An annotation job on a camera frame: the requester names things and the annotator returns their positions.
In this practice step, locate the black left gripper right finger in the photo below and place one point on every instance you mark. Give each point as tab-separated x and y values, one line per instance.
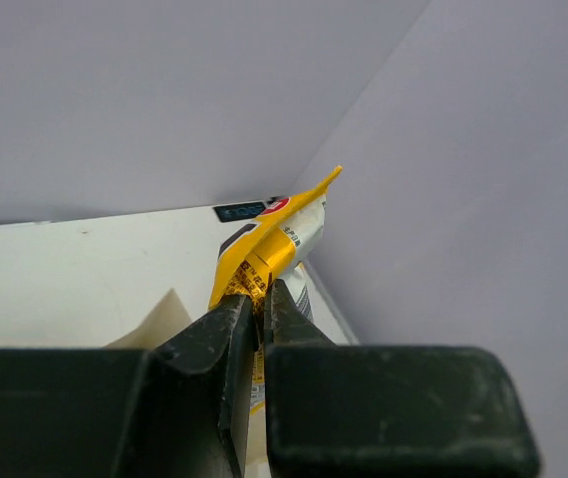
386	411

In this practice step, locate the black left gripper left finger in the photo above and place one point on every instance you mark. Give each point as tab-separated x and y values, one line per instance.
178	410

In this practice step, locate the brown paper bag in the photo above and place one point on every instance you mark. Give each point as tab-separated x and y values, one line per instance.
167	318

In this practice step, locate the yellow snack bar wrapper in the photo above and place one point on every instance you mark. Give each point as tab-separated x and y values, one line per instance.
273	246

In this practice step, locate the right blue table label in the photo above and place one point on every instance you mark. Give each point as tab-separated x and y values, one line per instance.
239	211

